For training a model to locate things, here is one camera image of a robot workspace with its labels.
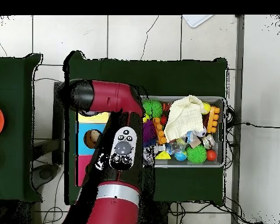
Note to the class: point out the orange toy building brick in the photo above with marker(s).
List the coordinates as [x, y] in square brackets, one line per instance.
[159, 133]
[213, 120]

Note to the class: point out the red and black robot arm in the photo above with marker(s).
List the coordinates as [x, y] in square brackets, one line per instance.
[112, 98]

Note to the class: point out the wooden box with three holes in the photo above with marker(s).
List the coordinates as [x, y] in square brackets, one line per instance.
[84, 144]

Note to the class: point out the yellow plastic ball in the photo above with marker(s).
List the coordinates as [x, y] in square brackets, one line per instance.
[145, 119]

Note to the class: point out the purple spiky rubber toy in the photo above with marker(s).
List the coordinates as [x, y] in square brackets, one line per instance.
[149, 133]

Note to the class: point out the green spiky rubber ball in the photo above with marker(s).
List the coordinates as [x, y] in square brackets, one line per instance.
[152, 108]
[196, 154]

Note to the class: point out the cream knitted cloth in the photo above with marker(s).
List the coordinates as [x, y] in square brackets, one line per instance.
[184, 119]

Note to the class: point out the dark green table cloth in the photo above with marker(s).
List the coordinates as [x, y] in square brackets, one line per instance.
[154, 77]
[14, 93]

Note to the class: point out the white tray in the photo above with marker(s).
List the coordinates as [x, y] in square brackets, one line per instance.
[196, 19]

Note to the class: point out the grey metal bar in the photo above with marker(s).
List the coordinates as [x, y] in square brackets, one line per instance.
[239, 46]

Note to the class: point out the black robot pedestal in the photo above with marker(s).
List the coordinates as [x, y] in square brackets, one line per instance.
[162, 214]

